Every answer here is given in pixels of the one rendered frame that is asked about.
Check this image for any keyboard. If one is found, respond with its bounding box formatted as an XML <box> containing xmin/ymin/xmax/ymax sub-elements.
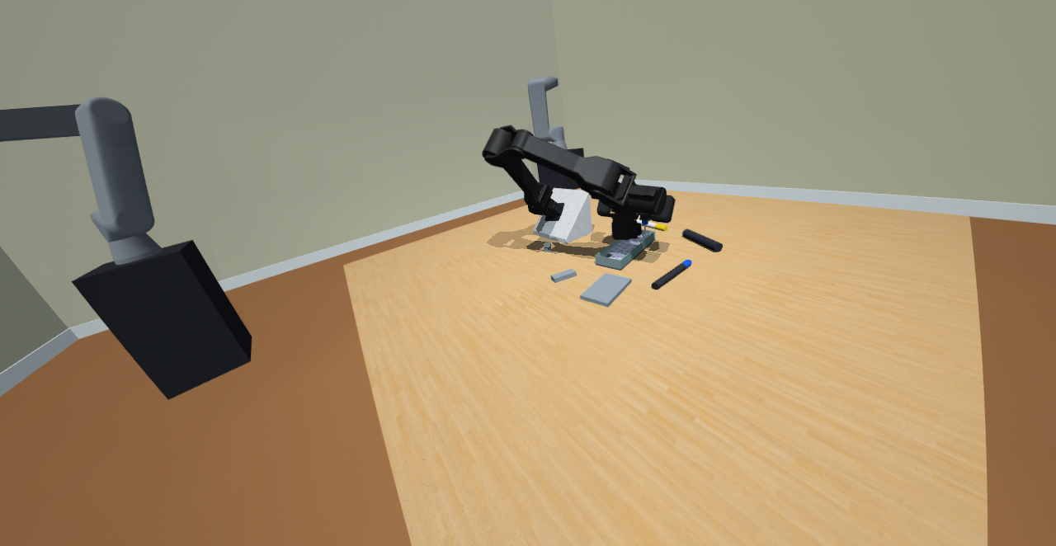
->
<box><xmin>595</xmin><ymin>229</ymin><xmax>656</xmax><ymax>271</ymax></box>

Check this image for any white cylinder with yellow end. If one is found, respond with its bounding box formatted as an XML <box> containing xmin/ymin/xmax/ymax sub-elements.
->
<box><xmin>636</xmin><ymin>219</ymin><xmax>667</xmax><ymax>231</ymax></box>

